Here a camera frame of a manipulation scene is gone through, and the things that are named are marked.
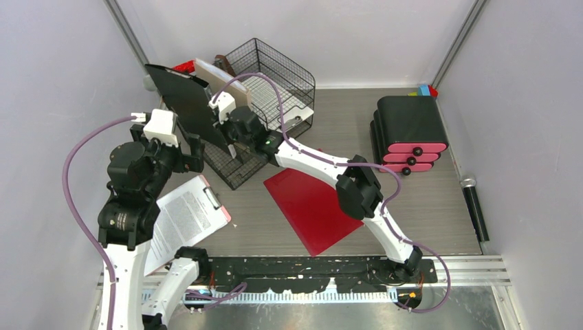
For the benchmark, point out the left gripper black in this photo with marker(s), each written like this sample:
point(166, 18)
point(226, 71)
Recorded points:
point(194, 161)

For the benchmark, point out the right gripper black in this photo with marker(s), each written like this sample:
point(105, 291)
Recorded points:
point(222, 128)

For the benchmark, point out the black clip file folder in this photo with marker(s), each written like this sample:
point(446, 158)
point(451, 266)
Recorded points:
point(188, 96)

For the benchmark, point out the beige folder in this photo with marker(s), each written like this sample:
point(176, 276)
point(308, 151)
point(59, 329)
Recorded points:
point(217, 79)

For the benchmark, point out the black pink drawer cabinet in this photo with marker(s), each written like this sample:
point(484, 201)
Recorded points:
point(407, 133)

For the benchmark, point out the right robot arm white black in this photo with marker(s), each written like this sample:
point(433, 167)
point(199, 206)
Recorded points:
point(357, 188)

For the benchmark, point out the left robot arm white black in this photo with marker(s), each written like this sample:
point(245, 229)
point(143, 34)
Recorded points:
point(138, 172)

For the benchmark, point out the pink clipboard with paper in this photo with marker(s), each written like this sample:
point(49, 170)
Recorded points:
point(188, 215)

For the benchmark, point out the brown object behind organizer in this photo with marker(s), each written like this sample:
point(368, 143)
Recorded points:
point(223, 63)

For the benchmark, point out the red glitter microphone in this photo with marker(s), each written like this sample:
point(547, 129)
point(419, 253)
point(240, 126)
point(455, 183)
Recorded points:
point(187, 67)

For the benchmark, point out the red notebook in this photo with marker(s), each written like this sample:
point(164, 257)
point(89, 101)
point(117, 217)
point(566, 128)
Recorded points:
point(311, 208)

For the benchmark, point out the colourful toy blocks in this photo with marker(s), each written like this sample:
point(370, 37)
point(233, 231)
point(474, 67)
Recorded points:
point(425, 90)

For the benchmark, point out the black microphone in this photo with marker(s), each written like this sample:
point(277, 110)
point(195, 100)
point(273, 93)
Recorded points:
point(468, 185)

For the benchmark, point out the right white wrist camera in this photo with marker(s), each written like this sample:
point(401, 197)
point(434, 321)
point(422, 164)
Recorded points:
point(222, 104)

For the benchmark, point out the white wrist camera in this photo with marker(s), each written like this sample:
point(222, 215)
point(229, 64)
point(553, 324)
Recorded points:
point(161, 126)
point(222, 104)

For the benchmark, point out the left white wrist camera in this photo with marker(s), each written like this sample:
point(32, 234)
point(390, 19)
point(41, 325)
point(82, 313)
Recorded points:
point(161, 126)

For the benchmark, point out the black wire mesh organizer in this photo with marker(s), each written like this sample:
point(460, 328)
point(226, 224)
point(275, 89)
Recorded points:
point(296, 86)

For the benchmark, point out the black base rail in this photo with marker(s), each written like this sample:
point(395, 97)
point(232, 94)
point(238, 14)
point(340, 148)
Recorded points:
point(304, 275)

